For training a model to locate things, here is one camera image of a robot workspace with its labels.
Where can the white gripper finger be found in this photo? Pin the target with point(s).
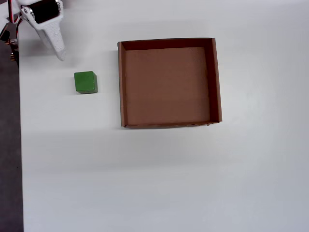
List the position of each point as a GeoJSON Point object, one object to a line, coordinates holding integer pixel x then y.
{"type": "Point", "coordinates": [54, 39]}

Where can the green wooden cube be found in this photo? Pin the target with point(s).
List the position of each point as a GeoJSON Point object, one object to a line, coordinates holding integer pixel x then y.
{"type": "Point", "coordinates": [85, 81]}

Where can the brown cardboard box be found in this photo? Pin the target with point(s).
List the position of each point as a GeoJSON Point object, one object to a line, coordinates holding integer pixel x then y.
{"type": "Point", "coordinates": [166, 84]}

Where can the small copper metal bracket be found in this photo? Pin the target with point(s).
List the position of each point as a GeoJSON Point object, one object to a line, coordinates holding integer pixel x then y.
{"type": "Point", "coordinates": [12, 52]}

